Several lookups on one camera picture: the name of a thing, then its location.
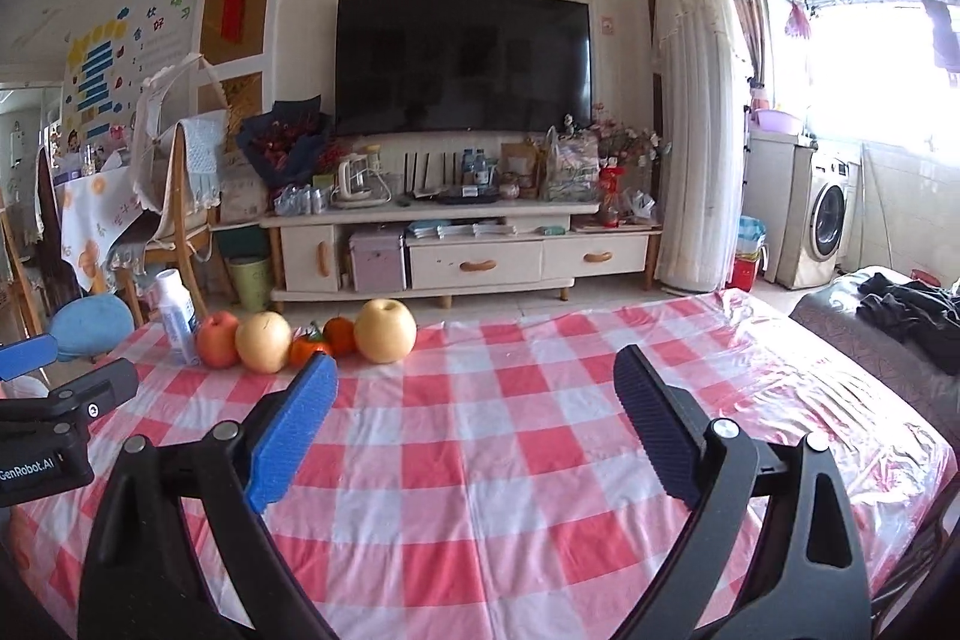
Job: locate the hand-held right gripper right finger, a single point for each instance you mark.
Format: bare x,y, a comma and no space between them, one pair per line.
656,426

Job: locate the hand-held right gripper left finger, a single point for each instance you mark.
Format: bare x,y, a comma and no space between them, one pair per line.
296,434

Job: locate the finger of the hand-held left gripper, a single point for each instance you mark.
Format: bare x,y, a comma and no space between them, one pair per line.
26,359
90,394

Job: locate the blue cushioned stool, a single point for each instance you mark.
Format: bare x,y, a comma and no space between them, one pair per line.
90,325

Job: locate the leafy orange tangerine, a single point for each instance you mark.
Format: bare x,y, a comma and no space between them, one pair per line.
304,347

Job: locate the yellow pear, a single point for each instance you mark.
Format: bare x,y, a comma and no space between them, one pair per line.
385,331
264,342

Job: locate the tall white bottle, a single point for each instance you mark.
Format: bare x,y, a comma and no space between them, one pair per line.
176,317

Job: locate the red apple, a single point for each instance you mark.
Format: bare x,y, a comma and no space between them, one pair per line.
219,340

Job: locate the dark wooden chair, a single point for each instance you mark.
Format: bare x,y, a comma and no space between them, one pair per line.
52,220

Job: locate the red white checkered tablecloth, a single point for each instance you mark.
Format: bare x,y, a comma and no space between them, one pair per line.
510,460

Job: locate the orange print tablecloth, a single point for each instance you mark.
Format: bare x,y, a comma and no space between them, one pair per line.
97,220

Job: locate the green waste bin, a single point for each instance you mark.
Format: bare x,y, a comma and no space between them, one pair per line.
249,284

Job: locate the light wooden chair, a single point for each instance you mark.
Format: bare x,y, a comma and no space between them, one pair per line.
176,235

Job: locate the pink storage box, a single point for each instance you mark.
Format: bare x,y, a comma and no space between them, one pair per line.
376,261

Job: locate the grey sofa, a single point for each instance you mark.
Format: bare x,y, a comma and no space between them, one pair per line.
847,347

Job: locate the pack of small bottles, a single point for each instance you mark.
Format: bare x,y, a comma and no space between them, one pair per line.
300,201

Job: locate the red bottle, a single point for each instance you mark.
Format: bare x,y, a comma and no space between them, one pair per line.
612,194

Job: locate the cream television cabinet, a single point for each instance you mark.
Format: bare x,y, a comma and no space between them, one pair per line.
472,265

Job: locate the white kettle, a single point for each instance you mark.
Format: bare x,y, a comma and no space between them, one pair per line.
356,183

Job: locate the white knitted chair cover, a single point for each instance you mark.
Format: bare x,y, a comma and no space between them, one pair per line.
202,160

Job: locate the white mesh food cover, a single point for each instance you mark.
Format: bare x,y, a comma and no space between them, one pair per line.
161,130

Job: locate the white washing machine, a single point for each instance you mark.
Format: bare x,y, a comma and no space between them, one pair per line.
825,220

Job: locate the clear plastic bag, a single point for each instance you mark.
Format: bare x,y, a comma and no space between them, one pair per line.
570,168

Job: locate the black clothing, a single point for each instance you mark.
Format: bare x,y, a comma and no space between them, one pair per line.
907,317

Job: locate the black router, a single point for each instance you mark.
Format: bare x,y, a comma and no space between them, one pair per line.
431,179

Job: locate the brown paper bag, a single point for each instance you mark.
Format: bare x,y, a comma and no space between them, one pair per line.
521,171

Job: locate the dark wrapped flower bouquet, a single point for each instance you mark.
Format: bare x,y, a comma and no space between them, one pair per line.
285,145

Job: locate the pink artificial flowers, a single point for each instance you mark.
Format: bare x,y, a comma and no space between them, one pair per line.
630,138

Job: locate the covered standing air conditioner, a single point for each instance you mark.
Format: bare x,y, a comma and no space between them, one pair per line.
697,123

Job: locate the purple basin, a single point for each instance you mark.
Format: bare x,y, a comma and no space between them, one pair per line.
778,121

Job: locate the black television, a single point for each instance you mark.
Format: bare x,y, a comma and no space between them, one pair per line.
461,63

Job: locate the pink hanging garment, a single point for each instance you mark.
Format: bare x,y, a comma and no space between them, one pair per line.
797,21

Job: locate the wall sticker chart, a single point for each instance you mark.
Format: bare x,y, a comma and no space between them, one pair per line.
101,70

